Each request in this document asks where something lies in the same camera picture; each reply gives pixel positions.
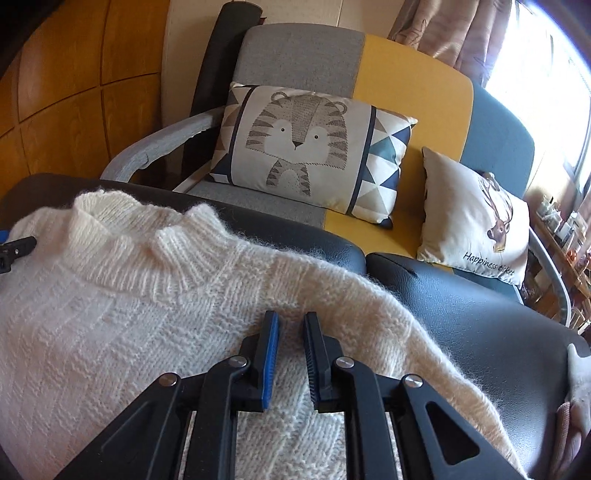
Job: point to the grey yellow blue sofa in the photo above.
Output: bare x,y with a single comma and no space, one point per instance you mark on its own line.
304,55

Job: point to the cluttered wooden shelf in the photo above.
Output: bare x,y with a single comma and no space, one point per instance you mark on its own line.
563,240

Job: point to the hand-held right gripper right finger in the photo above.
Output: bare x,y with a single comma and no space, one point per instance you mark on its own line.
308,360

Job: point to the patterned curtain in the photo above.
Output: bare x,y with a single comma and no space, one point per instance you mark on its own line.
443,37

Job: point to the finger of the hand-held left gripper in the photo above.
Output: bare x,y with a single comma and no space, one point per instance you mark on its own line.
18,247

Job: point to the white knit sweater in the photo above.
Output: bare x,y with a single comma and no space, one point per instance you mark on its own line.
115,300

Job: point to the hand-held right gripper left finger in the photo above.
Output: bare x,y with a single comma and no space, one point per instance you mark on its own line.
271,360

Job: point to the deer print pillow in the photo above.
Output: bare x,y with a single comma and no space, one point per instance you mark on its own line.
461,217

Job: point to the wooden panelled wardrobe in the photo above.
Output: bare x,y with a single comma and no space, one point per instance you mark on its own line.
69,92

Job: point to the black leather massage table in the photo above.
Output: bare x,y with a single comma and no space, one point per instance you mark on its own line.
485,332

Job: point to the tiger print pillow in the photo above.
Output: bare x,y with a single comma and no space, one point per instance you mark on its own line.
295,138

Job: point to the pink garment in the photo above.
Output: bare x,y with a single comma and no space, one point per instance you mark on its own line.
575,443

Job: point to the bright window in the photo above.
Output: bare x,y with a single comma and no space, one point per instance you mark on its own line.
545,83

